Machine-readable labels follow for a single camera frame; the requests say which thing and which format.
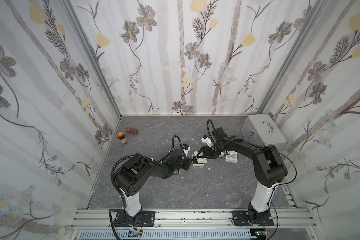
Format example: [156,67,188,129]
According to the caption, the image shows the white bow gift box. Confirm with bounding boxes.
[193,152,208,164]

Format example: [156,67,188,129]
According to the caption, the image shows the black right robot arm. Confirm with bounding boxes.
[197,119,288,222]

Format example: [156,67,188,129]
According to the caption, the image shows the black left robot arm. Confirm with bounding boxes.
[110,135,193,218]

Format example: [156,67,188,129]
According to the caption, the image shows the silver aluminium first aid case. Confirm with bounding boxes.
[241,114,289,150]

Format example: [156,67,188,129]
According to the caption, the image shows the small brown block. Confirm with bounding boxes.
[126,128,139,135]

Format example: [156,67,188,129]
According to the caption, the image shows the brown bottle orange cap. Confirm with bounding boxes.
[118,132,128,145]

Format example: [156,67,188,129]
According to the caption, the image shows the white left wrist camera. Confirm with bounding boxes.
[182,144,191,157]

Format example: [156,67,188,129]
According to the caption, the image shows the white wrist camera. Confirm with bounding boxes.
[201,135,214,148]
[182,144,191,157]

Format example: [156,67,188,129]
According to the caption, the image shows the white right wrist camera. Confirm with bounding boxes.
[201,135,214,148]

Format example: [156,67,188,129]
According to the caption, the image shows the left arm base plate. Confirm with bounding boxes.
[113,210,156,228]

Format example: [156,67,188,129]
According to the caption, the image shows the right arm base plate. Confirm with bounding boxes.
[232,210,275,227]

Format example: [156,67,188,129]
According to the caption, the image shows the white slotted cable duct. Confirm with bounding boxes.
[77,229,257,240]

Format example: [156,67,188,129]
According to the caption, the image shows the aluminium mounting rail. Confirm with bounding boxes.
[70,208,318,230]

